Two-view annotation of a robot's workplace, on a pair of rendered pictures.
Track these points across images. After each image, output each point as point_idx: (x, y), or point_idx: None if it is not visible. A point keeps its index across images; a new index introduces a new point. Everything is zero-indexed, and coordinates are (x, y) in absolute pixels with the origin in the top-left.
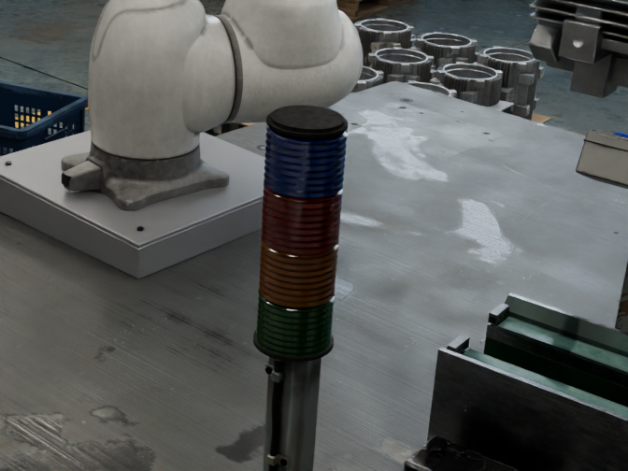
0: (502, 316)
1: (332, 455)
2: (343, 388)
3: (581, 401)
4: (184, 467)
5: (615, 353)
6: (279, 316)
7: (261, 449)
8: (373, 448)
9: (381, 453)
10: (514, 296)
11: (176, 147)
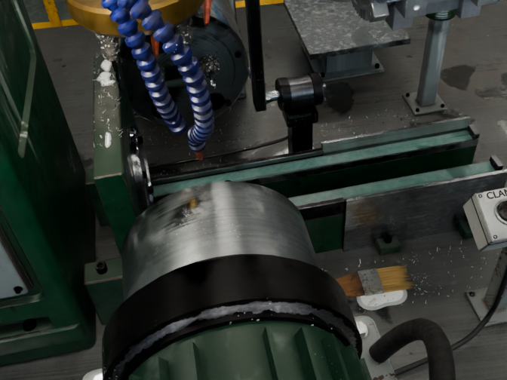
0: (493, 163)
1: (483, 145)
2: None
3: (395, 130)
4: (502, 107)
5: (431, 182)
6: None
7: (501, 130)
8: (480, 160)
9: (474, 160)
10: (504, 170)
11: None
